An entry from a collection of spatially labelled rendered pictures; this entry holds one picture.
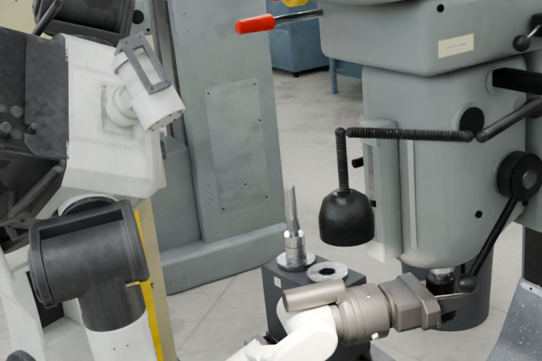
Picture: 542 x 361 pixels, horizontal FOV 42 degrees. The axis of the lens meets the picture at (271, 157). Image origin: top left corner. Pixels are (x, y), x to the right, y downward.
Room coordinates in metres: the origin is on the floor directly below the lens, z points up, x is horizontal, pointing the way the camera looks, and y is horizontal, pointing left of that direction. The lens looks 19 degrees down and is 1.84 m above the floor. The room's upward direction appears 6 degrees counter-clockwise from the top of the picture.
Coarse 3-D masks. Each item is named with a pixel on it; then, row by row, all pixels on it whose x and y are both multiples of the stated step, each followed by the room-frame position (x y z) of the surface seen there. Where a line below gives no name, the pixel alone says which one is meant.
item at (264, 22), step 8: (256, 16) 1.00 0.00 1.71; (264, 16) 1.00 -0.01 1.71; (272, 16) 1.00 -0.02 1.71; (280, 16) 1.01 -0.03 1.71; (288, 16) 1.01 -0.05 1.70; (296, 16) 1.02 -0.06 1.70; (304, 16) 1.03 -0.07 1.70; (312, 16) 1.03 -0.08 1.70; (320, 16) 1.04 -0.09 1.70; (240, 24) 0.98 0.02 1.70; (248, 24) 0.98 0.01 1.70; (256, 24) 0.98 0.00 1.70; (264, 24) 0.99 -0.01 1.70; (272, 24) 0.99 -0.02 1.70; (240, 32) 0.98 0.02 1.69; (248, 32) 0.98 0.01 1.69
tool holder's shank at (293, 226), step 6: (288, 186) 1.45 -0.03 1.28; (294, 186) 1.45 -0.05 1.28; (288, 192) 1.44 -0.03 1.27; (294, 192) 1.44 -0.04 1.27; (288, 198) 1.44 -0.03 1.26; (294, 198) 1.44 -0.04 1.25; (288, 204) 1.44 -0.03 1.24; (294, 204) 1.44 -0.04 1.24; (288, 210) 1.44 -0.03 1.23; (294, 210) 1.44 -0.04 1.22; (288, 216) 1.44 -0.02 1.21; (294, 216) 1.44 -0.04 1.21; (288, 222) 1.44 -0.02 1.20; (294, 222) 1.44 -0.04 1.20; (288, 228) 1.44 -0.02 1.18; (294, 228) 1.43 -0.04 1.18; (300, 228) 1.45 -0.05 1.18; (294, 234) 1.44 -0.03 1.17
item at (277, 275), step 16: (320, 256) 1.47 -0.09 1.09; (272, 272) 1.43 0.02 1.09; (288, 272) 1.41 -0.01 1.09; (304, 272) 1.40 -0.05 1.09; (320, 272) 1.38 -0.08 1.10; (336, 272) 1.36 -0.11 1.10; (352, 272) 1.38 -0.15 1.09; (272, 288) 1.43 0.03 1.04; (288, 288) 1.38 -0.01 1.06; (272, 304) 1.44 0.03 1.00; (272, 320) 1.44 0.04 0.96; (272, 336) 1.45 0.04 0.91; (336, 352) 1.30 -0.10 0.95; (352, 352) 1.32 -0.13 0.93
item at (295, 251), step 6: (300, 240) 1.43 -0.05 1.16; (288, 246) 1.43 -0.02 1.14; (294, 246) 1.43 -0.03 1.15; (300, 246) 1.43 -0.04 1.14; (288, 252) 1.43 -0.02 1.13; (294, 252) 1.43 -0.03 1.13; (300, 252) 1.43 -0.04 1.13; (288, 258) 1.43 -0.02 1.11; (294, 258) 1.43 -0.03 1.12; (300, 258) 1.43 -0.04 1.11
